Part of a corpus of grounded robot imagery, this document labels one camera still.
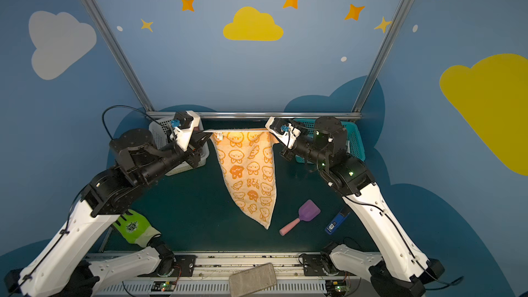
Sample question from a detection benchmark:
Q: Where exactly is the white plastic basket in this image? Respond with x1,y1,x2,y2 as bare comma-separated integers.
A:
148,117,210,176

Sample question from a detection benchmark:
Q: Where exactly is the orange bunny pattern towel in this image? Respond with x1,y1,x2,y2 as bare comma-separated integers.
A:
211,129,277,229

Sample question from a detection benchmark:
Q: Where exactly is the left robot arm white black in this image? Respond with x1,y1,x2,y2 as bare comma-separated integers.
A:
4,129,211,296

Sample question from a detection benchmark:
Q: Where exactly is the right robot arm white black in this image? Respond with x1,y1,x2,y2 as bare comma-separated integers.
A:
266,116,444,296

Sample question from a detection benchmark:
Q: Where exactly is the teal plastic basket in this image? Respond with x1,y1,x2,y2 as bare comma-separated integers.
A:
294,118,366,161

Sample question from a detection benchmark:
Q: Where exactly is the purple pink toy scoop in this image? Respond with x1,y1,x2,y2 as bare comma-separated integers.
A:
279,199,321,236

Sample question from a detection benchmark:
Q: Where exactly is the green work glove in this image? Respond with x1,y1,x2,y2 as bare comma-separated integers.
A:
113,209,162,248

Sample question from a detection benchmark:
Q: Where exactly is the grey sponge block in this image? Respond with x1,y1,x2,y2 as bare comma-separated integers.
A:
229,263,277,297

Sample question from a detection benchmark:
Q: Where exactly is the left green circuit board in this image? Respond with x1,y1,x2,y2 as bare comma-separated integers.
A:
151,281,177,292

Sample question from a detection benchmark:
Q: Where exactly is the green circuit board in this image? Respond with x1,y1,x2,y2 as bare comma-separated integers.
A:
151,281,177,292
325,280,350,296

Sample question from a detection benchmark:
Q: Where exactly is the right green circuit board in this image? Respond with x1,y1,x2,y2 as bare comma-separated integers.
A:
325,280,350,296

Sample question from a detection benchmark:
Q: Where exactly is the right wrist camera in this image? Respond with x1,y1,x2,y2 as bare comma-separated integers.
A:
265,117,302,150

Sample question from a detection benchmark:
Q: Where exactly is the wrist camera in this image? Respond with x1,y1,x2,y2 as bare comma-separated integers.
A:
265,117,302,150
170,111,202,148

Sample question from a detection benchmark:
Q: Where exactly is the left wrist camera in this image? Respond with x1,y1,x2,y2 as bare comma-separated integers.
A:
170,111,202,148

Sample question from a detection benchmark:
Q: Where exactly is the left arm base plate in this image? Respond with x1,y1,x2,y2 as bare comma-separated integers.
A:
155,254,197,277

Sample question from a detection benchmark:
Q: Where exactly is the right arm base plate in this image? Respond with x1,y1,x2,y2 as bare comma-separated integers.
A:
298,253,356,277

